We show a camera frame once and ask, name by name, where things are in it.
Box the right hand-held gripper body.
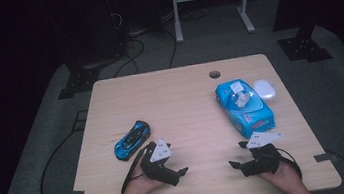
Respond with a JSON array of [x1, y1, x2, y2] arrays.
[[235, 128, 289, 179]]

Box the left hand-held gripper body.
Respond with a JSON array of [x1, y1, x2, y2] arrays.
[[137, 136, 181, 184]]

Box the blue wet wipes pack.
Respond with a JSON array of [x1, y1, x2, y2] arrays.
[[213, 74, 283, 143]]

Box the white wet wipe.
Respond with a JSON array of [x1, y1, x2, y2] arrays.
[[233, 89, 253, 110]]

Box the person's left hand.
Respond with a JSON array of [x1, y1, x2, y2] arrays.
[[118, 160, 167, 194]]

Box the person's right hand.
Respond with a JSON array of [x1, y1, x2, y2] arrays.
[[258, 160, 304, 194]]

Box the black stand base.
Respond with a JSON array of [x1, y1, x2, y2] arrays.
[[275, 23, 335, 68], [54, 64, 104, 101]]

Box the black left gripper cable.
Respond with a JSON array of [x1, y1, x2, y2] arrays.
[[114, 145, 155, 194]]

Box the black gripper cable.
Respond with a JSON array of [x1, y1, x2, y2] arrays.
[[275, 145, 304, 183], [114, 145, 155, 194]]

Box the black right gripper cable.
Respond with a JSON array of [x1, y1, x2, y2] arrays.
[[275, 145, 304, 183]]

